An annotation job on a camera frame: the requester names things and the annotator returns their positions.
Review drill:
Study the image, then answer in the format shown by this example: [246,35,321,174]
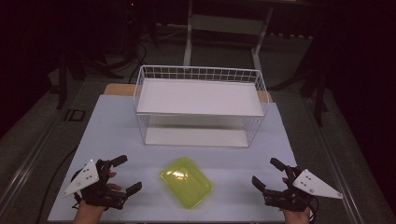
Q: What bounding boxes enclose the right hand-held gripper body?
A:
[262,166,344,213]

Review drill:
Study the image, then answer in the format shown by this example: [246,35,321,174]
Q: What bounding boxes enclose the black stand leg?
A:
[298,69,331,127]

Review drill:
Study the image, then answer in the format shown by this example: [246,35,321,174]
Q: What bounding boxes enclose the black floor plate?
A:
[63,108,87,122]

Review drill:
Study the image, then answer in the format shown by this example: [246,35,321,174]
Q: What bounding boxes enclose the white wire shelf rack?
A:
[133,63,271,149]

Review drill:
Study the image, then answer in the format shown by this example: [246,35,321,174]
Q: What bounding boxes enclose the white metal stand frame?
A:
[182,0,276,75]

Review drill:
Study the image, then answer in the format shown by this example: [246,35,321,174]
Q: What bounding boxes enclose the black background cables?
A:
[128,38,149,85]

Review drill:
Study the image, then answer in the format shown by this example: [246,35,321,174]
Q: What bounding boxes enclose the white table cover sheet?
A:
[47,94,299,224]

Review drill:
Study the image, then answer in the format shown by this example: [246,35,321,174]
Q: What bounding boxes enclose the green plastic tray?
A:
[160,156,215,210]

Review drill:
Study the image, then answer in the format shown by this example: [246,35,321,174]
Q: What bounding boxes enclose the person's right hand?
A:
[281,176,312,224]

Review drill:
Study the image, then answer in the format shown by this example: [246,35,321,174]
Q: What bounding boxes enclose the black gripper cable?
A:
[70,169,84,211]
[308,195,320,224]

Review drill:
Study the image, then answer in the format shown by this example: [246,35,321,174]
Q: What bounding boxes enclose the person's left hand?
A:
[72,171,123,224]

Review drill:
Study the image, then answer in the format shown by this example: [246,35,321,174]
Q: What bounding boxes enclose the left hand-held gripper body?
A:
[61,158,129,211]

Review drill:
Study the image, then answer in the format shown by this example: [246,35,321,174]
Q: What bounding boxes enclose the black floor cable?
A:
[36,146,79,224]

